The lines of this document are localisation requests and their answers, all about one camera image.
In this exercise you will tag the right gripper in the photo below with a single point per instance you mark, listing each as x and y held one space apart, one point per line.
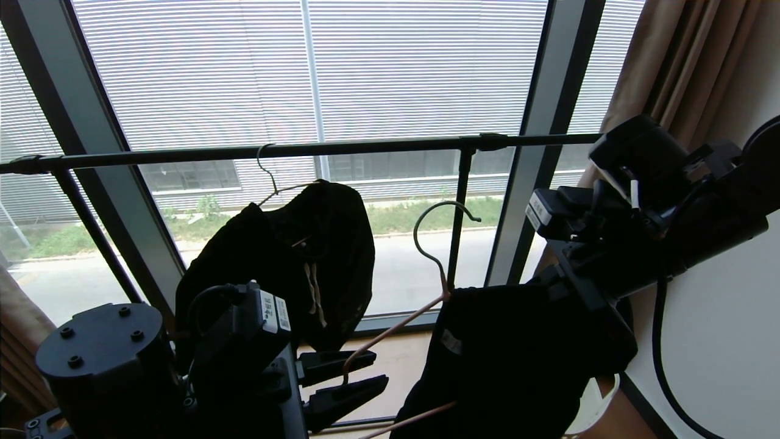
609 268

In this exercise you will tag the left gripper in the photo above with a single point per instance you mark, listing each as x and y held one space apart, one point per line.
262 408

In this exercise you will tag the pink clothes hanger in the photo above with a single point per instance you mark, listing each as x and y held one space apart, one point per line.
269 177
396 331

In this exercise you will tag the black garment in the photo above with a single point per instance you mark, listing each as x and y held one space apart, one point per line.
518 366

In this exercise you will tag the black shorts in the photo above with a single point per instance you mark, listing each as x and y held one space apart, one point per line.
256 262

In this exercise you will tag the white laundry basket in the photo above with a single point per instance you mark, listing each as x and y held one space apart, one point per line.
600 402

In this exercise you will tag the black clothes rack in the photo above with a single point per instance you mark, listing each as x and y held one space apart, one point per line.
365 146

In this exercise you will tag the window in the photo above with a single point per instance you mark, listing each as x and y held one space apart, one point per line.
554 91

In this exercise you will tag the brown curtain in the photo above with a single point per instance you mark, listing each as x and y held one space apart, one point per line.
670 61
18 341

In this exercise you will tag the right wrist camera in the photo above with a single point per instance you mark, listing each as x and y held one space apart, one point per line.
567 210

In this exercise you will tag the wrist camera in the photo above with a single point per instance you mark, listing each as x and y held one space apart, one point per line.
244 335
567 210

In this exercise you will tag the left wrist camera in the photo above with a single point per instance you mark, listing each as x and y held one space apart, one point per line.
244 335

